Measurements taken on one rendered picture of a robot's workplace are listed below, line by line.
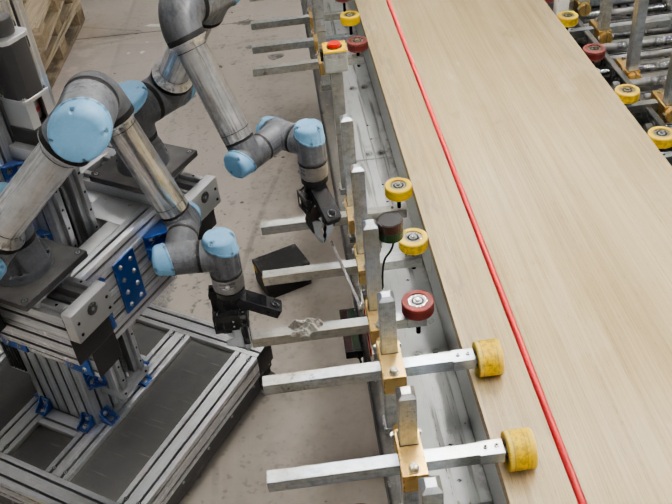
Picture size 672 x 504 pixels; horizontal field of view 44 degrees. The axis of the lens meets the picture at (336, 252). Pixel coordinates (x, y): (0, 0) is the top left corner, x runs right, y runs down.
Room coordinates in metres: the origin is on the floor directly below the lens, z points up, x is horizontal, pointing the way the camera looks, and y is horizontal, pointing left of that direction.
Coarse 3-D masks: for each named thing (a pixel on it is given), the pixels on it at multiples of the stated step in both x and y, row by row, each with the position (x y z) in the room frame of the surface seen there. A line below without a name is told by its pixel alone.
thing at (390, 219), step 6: (384, 216) 1.55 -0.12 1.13; (390, 216) 1.55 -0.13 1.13; (396, 216) 1.55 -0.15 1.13; (384, 222) 1.53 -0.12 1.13; (390, 222) 1.53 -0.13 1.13; (396, 222) 1.53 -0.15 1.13; (396, 234) 1.52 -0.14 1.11; (390, 252) 1.54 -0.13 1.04; (384, 258) 1.54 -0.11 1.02; (384, 264) 1.54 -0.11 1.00
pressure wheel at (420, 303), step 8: (408, 296) 1.52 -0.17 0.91; (416, 296) 1.52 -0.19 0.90; (424, 296) 1.52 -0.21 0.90; (432, 296) 1.51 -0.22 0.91; (408, 304) 1.49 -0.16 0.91; (416, 304) 1.49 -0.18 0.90; (424, 304) 1.49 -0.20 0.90; (432, 304) 1.48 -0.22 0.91; (408, 312) 1.47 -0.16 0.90; (416, 312) 1.46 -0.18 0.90; (424, 312) 1.47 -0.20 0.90; (432, 312) 1.48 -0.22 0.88; (416, 320) 1.46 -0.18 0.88; (416, 328) 1.50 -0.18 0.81
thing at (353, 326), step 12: (324, 324) 1.50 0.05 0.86; (336, 324) 1.50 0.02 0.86; (348, 324) 1.49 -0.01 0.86; (360, 324) 1.49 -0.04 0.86; (396, 324) 1.49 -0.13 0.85; (408, 324) 1.49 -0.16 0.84; (420, 324) 1.49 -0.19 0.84; (252, 336) 1.48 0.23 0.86; (264, 336) 1.48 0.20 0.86; (276, 336) 1.48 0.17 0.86; (288, 336) 1.48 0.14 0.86; (312, 336) 1.48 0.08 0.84; (324, 336) 1.48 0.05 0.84; (336, 336) 1.48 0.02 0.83
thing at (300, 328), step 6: (312, 318) 1.52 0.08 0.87; (294, 324) 1.50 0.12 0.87; (300, 324) 1.50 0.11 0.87; (306, 324) 1.49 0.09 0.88; (312, 324) 1.49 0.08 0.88; (318, 324) 1.50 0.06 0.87; (294, 330) 1.49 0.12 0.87; (300, 330) 1.47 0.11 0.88; (306, 330) 1.48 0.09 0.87; (312, 330) 1.48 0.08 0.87; (294, 336) 1.47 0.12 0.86; (300, 336) 1.46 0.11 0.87
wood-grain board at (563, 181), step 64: (384, 0) 3.37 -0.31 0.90; (448, 0) 3.30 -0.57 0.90; (512, 0) 3.24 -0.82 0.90; (384, 64) 2.79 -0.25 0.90; (448, 64) 2.74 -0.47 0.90; (512, 64) 2.68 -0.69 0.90; (576, 64) 2.63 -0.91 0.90; (448, 128) 2.30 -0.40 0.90; (512, 128) 2.26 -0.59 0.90; (576, 128) 2.22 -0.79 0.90; (640, 128) 2.18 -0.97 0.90; (448, 192) 1.95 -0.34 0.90; (512, 192) 1.91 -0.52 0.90; (576, 192) 1.88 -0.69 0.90; (640, 192) 1.85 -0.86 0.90; (448, 256) 1.66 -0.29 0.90; (512, 256) 1.64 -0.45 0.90; (576, 256) 1.61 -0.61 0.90; (640, 256) 1.58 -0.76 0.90; (576, 320) 1.38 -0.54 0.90; (640, 320) 1.36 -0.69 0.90; (512, 384) 1.21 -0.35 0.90; (576, 384) 1.19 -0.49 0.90; (640, 384) 1.17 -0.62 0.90; (576, 448) 1.03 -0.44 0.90; (640, 448) 1.01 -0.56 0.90
